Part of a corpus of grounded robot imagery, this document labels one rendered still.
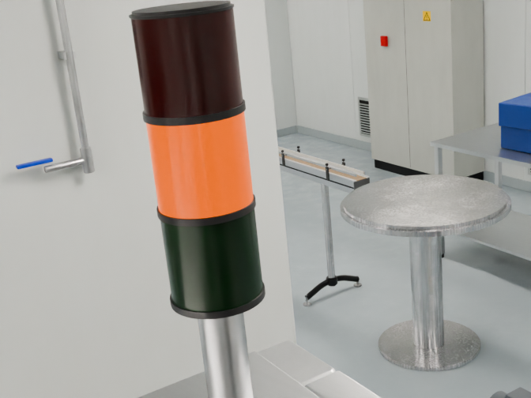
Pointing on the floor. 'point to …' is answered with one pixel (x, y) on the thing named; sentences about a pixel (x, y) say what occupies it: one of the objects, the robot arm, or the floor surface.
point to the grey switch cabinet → (423, 82)
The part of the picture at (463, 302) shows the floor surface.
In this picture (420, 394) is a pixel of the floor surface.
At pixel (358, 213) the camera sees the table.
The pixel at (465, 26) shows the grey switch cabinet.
